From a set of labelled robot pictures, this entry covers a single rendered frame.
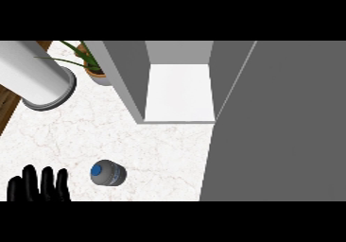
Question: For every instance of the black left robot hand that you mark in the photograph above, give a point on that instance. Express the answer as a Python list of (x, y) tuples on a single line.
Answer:
[(40, 188)]

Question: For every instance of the grey blue-capped water bottle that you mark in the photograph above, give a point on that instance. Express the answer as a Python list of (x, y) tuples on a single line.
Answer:
[(106, 173)]

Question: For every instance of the grey open cabinet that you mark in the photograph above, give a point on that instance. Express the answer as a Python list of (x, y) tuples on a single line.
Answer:
[(179, 91)]

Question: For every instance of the white cylindrical paper towel roll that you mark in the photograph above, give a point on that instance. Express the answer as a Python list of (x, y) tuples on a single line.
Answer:
[(30, 74)]

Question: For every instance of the green potted plant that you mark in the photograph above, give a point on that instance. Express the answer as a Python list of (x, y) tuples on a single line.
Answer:
[(93, 64)]

